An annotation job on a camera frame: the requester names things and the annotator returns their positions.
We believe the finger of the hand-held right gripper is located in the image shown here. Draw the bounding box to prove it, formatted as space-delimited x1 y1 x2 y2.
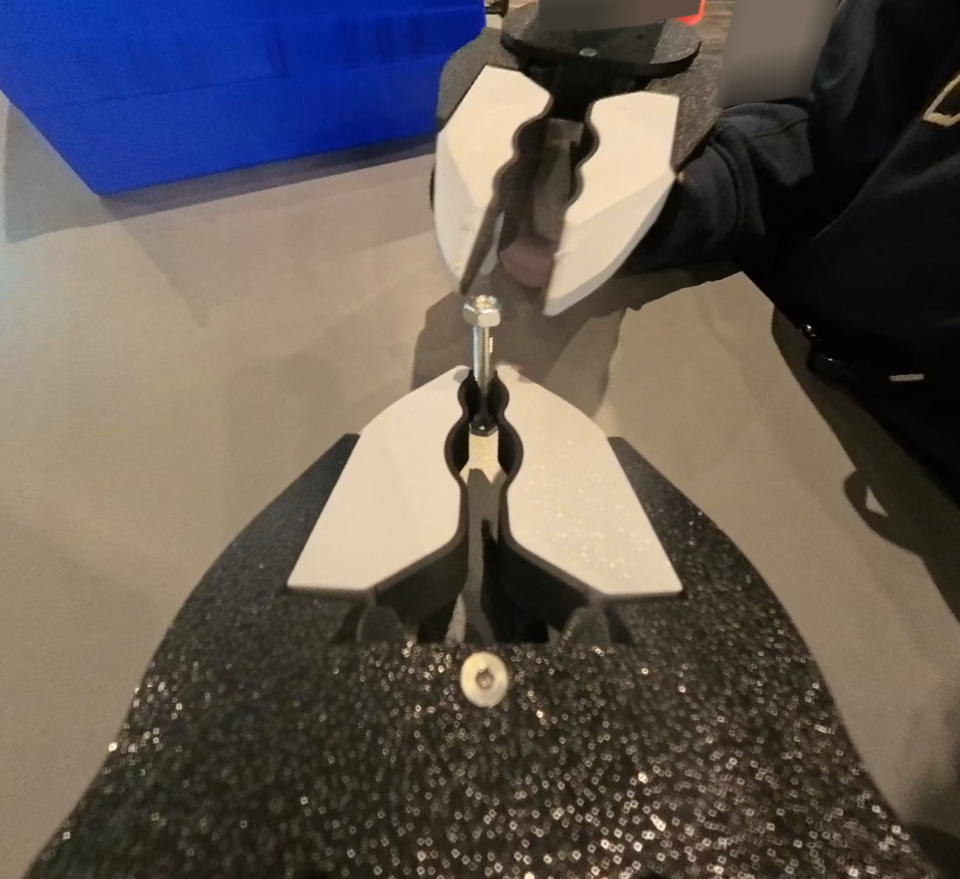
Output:
433 63 555 294
540 93 682 320

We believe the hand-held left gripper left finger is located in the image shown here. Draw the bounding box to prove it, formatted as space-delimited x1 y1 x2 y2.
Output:
285 365 475 601

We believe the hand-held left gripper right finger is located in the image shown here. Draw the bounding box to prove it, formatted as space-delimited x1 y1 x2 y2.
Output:
493 365 685 606

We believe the silver bolt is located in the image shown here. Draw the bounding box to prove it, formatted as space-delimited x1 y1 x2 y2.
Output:
466 322 495 439

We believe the blue plastic bin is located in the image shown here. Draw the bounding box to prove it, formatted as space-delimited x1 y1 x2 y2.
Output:
0 0 485 194

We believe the person's right hand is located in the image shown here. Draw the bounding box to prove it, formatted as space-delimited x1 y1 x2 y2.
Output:
498 228 562 289

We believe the person's torso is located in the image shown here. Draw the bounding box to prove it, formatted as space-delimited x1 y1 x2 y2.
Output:
750 0 960 505

